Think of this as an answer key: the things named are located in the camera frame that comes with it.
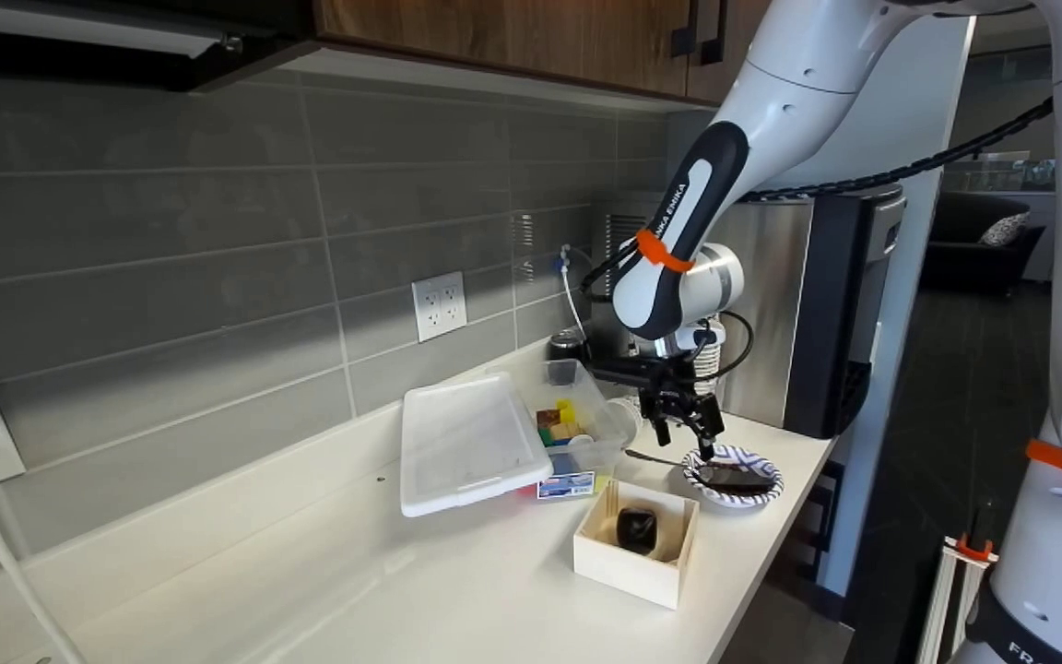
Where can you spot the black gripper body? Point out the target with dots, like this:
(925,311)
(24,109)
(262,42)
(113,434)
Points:
(676,380)

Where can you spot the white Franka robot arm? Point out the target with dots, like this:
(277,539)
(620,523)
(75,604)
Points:
(840,74)

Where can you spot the patterned paper bowl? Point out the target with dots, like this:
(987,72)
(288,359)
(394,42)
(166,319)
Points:
(737,492)

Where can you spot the clear plastic container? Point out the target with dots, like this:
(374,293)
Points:
(592,418)

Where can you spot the yellow toy block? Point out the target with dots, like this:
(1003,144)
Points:
(571,415)

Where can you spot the blue toy block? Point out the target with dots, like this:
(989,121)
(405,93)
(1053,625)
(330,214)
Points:
(565,468)

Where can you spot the black round object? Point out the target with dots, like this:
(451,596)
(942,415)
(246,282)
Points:
(638,529)

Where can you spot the small black countertop device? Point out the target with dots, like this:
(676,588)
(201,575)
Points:
(574,342)

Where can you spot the green toy block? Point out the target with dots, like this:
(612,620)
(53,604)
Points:
(547,434)

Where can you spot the light wooden box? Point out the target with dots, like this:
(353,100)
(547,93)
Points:
(635,557)

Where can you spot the black countertop machine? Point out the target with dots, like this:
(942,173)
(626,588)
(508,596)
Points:
(847,308)

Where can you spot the white stand with orange band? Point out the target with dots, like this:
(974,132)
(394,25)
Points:
(955,604)

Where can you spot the black sofa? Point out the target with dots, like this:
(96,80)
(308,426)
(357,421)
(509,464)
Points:
(980,252)

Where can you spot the black range hood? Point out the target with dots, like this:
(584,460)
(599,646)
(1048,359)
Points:
(101,37)

